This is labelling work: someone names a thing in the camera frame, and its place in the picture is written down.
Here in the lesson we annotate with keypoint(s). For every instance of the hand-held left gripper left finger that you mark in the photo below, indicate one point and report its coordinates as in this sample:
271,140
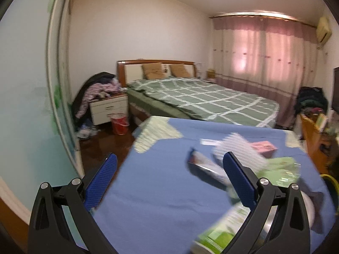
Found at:
103,182

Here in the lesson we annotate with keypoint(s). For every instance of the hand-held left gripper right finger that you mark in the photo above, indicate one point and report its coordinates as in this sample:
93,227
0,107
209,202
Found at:
238,182

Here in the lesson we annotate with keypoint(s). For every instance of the green white plastic bottle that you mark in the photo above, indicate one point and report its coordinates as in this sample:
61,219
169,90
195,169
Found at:
222,232

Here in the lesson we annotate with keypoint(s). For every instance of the yellow rimmed trash bin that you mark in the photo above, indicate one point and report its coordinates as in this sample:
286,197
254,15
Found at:
332,187

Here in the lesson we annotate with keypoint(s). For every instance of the pink carton box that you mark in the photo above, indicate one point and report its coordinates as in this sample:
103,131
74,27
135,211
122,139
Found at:
263,147

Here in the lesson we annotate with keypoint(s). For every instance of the green packet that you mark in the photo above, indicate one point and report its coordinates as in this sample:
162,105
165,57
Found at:
280,170

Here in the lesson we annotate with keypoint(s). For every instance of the white paper slip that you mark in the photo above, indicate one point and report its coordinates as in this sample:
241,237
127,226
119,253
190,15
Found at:
208,142

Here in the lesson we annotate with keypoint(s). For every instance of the bags on floor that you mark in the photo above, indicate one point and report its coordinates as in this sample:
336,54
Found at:
86,131

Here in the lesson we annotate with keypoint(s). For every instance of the red bucket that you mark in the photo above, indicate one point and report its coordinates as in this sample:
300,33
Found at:
119,125

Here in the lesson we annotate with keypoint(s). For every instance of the white nightstand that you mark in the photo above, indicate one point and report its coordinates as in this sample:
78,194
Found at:
108,108

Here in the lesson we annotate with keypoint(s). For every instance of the white round object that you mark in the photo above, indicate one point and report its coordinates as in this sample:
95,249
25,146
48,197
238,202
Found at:
309,211

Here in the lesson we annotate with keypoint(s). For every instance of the wooden desk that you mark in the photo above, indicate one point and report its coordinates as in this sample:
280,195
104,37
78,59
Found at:
312,143

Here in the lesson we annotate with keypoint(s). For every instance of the green checked bed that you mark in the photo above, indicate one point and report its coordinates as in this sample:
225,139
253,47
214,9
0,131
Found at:
201,98

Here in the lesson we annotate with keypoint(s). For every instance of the pile of clothes on nightstand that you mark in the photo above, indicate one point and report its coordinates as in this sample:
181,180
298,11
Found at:
92,90

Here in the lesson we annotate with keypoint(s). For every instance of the green white card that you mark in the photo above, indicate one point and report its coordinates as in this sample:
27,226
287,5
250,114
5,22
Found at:
321,123

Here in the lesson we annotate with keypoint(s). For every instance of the wardrobe sliding door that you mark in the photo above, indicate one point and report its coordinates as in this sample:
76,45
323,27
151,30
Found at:
59,84

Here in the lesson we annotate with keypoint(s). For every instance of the pile of dark clothes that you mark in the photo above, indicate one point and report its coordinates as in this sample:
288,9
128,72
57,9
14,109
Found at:
311,99

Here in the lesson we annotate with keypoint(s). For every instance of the cardboard box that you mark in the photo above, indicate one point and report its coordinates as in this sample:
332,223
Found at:
211,73

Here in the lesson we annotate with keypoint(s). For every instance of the wooden bed headboard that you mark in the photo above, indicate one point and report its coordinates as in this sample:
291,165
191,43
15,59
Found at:
131,70

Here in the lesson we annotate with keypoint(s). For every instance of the brown pillow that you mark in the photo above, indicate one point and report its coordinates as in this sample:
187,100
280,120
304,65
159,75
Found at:
153,71
180,70

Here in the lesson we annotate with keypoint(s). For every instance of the pink window curtain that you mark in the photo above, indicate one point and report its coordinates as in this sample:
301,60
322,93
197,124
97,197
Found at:
264,58

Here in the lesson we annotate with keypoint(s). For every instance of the black television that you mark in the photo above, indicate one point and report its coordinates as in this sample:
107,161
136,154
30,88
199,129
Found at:
336,90

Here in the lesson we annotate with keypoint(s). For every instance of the wall air conditioner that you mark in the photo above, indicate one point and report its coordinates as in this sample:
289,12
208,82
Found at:
324,29

